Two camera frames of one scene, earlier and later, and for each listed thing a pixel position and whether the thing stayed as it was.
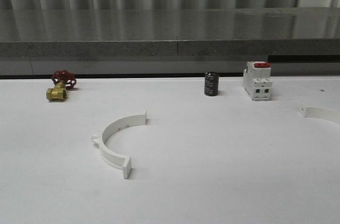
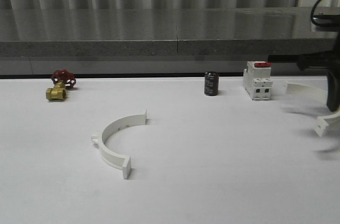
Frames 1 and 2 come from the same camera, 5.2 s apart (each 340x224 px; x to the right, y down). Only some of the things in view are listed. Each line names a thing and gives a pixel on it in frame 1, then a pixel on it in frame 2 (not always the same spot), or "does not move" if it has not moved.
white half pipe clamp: [321, 113] -> [322, 123]
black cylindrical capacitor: [211, 83] does not move
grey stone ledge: [202, 32] does not move
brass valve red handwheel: [64, 80] does not move
